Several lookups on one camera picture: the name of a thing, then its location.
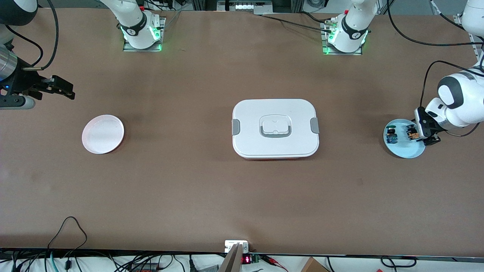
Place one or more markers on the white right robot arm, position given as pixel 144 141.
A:
pixel 134 22

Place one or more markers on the small white device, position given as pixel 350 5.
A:
pixel 230 244

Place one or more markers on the blue switch with green cap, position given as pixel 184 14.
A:
pixel 391 135

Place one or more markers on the light blue round plate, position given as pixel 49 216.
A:
pixel 404 150

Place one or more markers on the grey lit equipment box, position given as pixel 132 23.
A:
pixel 245 5

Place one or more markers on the white lunch box grey clips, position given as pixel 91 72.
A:
pixel 276 113

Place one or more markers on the brown cardboard box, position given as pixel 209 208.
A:
pixel 314 266

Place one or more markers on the aluminium edge rail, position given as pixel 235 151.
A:
pixel 477 51

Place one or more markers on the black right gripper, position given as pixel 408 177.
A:
pixel 25 81

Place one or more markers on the diagonal aluminium profile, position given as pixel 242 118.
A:
pixel 458 19

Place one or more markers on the orange and black switch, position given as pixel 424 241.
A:
pixel 411 132

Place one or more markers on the pink round plate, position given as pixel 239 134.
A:
pixel 103 134

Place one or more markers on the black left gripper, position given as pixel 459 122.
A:
pixel 428 127

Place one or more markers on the red digit display board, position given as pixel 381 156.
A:
pixel 246 260

